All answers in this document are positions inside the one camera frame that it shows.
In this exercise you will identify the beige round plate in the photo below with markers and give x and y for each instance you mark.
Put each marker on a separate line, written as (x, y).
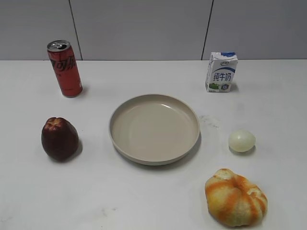
(154, 130)

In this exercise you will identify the red cola can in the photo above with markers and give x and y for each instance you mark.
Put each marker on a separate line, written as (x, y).
(64, 64)

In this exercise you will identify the dark red wax apple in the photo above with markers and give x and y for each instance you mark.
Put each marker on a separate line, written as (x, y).
(59, 138)

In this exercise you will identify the white peeled onion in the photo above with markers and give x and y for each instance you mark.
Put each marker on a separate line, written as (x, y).
(241, 140)

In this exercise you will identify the orange yellow croissant bread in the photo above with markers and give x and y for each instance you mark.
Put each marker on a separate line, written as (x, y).
(233, 200)

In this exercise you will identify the white milk carton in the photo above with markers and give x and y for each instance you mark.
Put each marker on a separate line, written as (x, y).
(221, 70)

